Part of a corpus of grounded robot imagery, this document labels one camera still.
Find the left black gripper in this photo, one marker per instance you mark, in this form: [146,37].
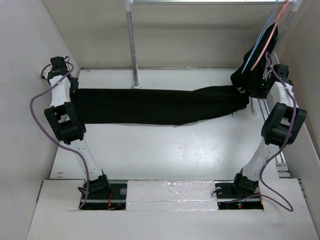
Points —
[74,87]

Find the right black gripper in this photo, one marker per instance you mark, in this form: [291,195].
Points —
[261,94]

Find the black trousers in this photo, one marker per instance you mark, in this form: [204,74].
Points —
[156,106]

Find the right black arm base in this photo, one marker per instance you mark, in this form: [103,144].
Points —
[229,198]

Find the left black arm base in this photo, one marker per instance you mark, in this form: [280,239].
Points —
[113,200]

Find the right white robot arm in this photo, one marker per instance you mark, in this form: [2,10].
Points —
[280,129]

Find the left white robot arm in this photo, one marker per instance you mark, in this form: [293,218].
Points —
[69,129]

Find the black garment on hanger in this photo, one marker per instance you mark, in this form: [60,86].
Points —
[249,78]

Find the pink clothes hanger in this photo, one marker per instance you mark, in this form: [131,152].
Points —
[267,38]

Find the blue clothes hanger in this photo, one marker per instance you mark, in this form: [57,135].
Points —
[267,23]

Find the silver clothes rack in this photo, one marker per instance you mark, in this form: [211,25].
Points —
[133,45]

